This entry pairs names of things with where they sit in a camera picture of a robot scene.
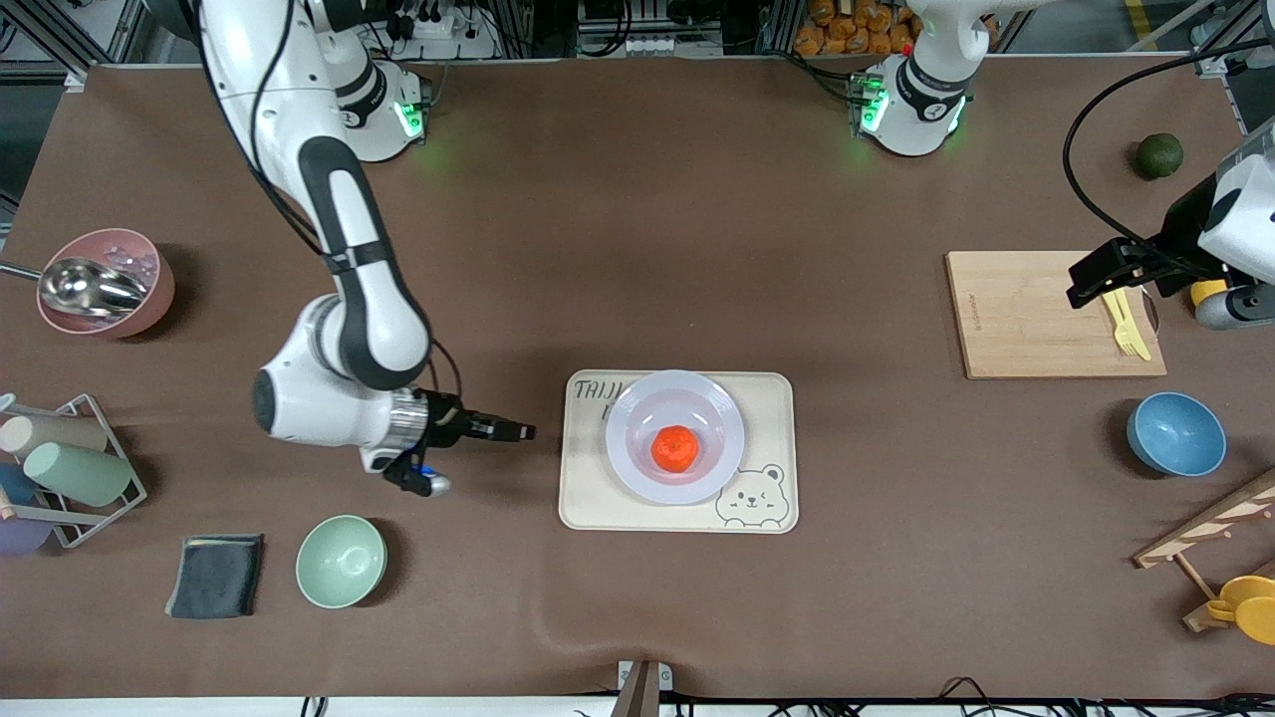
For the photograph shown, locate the pale blue round plate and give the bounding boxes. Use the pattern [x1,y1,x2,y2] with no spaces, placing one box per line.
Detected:
[606,370,746,506]

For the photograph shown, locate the orange mandarin fruit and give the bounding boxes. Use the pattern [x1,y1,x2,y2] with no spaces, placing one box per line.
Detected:
[651,425,700,475]

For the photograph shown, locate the cream tray with bear print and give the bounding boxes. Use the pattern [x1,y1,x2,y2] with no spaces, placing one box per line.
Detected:
[558,370,800,535]

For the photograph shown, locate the dark green round fruit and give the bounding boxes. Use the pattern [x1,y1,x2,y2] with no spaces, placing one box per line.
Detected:
[1137,132,1185,181]

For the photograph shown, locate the bamboo cutting board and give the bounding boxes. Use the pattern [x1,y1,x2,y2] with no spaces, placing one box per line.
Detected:
[944,251,1167,380]

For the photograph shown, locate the blue bowl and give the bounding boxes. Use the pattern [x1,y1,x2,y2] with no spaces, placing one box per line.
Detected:
[1127,391,1227,478]

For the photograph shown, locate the mint green bowl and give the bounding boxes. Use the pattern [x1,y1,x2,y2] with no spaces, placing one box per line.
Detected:
[296,515,387,609]

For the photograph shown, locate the wooden peg drying rack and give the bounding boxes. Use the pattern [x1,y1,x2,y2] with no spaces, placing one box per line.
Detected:
[1133,468,1275,634]

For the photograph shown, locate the dark grey folded cloth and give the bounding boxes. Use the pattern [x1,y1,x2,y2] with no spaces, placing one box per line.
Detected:
[164,534,266,620]

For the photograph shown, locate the pink bowl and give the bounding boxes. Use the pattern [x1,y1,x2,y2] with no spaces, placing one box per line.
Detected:
[37,228,176,340]

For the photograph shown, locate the yellow mug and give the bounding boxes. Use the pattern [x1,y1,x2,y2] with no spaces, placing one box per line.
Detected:
[1205,575,1275,646]

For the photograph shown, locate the pile of bagged oranges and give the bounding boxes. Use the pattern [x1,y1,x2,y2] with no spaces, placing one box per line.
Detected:
[794,0,997,57]

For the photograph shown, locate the mint green cup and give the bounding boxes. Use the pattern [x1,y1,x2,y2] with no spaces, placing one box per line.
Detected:
[23,441,134,508]

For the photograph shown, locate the white power strip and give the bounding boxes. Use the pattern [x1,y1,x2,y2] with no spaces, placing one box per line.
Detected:
[616,33,725,57]
[398,0,499,61]

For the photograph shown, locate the metal scoop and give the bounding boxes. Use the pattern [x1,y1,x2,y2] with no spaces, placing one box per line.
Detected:
[0,257,149,320]

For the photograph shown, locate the beige cup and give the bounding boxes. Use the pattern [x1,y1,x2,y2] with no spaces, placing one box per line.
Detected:
[0,413,109,461]

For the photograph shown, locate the purple cup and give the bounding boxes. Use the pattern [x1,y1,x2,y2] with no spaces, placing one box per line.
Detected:
[0,517,53,556]

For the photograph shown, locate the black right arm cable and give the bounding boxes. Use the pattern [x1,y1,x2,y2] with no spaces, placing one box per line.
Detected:
[423,337,465,399]

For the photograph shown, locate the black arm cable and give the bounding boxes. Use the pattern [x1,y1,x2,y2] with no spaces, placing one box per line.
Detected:
[423,337,465,399]
[1062,38,1275,272]

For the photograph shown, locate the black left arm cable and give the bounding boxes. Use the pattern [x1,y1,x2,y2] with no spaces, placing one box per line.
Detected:
[1062,38,1275,272]

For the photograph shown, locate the metal table clamp bracket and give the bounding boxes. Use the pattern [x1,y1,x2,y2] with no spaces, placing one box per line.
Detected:
[615,659,675,717]

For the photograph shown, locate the grey wire cup rack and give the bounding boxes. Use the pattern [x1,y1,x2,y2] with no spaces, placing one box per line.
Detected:
[0,393,149,550]

